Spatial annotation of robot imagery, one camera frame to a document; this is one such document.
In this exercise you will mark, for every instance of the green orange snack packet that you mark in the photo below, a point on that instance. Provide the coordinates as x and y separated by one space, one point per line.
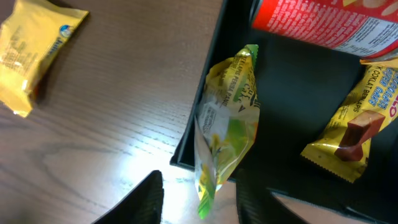
225 123

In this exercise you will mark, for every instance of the dark green gift box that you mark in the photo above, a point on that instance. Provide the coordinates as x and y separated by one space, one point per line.
300 86

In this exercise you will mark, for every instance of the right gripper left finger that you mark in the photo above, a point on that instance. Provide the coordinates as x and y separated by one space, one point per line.
143 205

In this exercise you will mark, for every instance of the red Pringles can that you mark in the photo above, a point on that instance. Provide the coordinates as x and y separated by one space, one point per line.
365 28

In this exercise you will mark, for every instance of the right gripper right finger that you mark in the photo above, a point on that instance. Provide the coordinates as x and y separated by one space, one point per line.
256 205

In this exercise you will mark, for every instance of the yellow brown chocolate snack packet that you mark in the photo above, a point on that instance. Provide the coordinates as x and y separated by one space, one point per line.
344 145

